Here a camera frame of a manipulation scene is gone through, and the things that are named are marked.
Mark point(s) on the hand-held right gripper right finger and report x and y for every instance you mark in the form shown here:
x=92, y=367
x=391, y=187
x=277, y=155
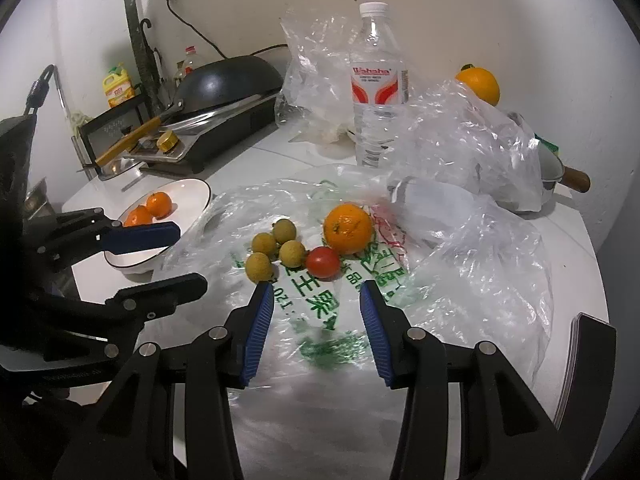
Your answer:
x=377, y=335

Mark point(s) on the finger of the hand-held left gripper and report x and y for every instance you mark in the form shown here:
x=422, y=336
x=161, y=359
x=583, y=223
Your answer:
x=145, y=237
x=165, y=292

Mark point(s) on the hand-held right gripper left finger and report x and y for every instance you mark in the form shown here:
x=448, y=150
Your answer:
x=257, y=335

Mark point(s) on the tangerine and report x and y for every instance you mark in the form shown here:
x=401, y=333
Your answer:
x=160, y=204
x=137, y=216
x=348, y=227

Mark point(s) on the white plate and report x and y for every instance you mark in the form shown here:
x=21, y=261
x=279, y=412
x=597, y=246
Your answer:
x=187, y=195

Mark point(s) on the green printed plastic bag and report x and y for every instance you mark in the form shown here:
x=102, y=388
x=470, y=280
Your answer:
x=320, y=310

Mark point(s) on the longan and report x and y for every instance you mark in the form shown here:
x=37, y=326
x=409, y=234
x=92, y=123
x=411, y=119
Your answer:
x=283, y=230
x=264, y=243
x=293, y=252
x=260, y=266

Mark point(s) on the cherry tomato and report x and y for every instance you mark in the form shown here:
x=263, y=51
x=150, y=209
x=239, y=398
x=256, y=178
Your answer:
x=323, y=262

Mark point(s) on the gold cooker knob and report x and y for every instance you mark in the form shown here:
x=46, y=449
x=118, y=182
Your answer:
x=167, y=140

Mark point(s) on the pale cloth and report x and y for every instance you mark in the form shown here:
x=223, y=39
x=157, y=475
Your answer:
x=81, y=120

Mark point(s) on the steel induction cooker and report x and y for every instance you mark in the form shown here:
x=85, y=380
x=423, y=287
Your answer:
x=225, y=130

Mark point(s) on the yellow detergent bottle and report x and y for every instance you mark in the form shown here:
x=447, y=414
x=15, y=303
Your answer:
x=117, y=90

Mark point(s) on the black umbrella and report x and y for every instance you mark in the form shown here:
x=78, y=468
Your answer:
x=150, y=70

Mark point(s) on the oil bottle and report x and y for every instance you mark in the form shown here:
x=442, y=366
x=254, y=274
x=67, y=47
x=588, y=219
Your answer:
x=178, y=72

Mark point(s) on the red label bottle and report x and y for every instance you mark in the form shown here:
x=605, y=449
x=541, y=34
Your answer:
x=190, y=62

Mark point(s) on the black spring hook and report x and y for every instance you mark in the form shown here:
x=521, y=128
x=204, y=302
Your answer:
x=36, y=91

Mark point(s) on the crumpled clear plastic bag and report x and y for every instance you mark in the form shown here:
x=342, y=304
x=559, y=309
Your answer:
x=460, y=145

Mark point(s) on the clear water bottle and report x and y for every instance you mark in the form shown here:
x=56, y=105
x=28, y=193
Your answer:
x=377, y=125

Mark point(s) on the large orange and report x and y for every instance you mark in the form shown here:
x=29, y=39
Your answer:
x=480, y=85

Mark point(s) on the dark wall pipe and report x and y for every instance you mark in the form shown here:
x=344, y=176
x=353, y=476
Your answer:
x=131, y=0

